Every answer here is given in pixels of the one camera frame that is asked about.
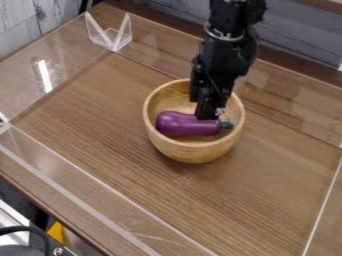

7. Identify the clear acrylic tray wall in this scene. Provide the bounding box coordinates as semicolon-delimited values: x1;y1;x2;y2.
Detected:
0;120;217;256

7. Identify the light wooden bowl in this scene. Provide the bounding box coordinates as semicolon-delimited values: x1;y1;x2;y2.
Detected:
143;79;246;164

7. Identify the clear acrylic corner bracket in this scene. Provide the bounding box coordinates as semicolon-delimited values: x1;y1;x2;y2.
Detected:
84;12;132;52

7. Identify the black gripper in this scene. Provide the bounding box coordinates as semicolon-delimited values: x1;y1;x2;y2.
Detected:
190;33;259;120

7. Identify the purple toy eggplant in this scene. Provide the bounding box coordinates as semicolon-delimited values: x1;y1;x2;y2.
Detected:
155;111;234;137

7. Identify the black device with yellow label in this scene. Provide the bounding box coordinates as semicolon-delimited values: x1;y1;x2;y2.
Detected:
29;221;106;256

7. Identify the black cable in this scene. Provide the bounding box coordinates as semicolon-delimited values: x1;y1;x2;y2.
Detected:
0;225;51;256

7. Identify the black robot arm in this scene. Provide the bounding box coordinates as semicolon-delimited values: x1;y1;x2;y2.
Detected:
190;0;267;120

